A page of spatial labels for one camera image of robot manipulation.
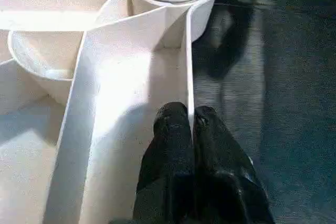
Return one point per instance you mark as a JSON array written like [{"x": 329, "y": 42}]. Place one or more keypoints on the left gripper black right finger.
[{"x": 228, "y": 176}]

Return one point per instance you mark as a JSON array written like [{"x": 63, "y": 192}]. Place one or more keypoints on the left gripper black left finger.
[{"x": 168, "y": 169}]

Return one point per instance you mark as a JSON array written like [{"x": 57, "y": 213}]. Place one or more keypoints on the white plastic table top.
[{"x": 92, "y": 90}]

